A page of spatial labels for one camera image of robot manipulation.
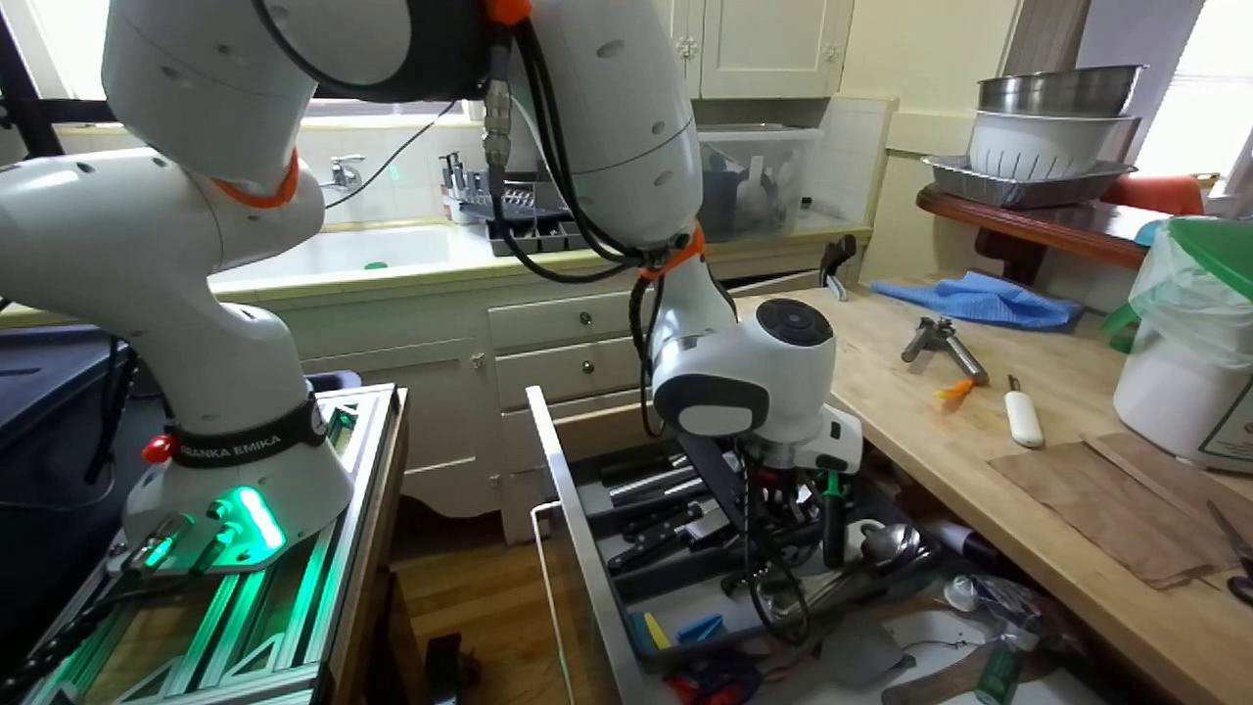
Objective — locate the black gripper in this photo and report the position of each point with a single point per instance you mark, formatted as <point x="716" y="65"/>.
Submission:
<point x="764" y="501"/>

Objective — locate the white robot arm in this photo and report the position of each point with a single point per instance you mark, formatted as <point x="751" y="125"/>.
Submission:
<point x="213" y="174"/>

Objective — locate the open wooden drawer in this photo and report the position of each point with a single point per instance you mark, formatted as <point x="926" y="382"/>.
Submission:
<point x="961" y="633"/>

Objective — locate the grey cutlery tray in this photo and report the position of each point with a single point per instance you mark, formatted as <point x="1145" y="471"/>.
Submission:
<point x="680" y="582"/>

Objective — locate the silver can opener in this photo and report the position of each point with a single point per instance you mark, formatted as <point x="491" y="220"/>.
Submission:
<point x="936" y="334"/>

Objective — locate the blue cloth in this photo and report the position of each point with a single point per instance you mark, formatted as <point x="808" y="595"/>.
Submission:
<point x="988" y="304"/>

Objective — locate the wooden cutting board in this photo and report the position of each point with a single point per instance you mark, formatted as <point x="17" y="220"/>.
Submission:
<point x="1142" y="507"/>

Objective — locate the white bin with green bag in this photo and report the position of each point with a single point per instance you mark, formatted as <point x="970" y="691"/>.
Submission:
<point x="1187" y="348"/>

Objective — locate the stacked metal bowls and colander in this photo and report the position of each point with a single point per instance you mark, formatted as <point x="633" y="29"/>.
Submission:
<point x="1038" y="139"/>

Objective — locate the white kitchen sink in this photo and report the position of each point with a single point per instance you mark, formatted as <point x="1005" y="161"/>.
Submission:
<point x="347" y="255"/>

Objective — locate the orange handled tool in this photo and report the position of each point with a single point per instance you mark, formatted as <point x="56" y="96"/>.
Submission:
<point x="956" y="392"/>

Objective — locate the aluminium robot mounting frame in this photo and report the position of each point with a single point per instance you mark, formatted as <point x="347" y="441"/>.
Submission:
<point x="264" y="635"/>

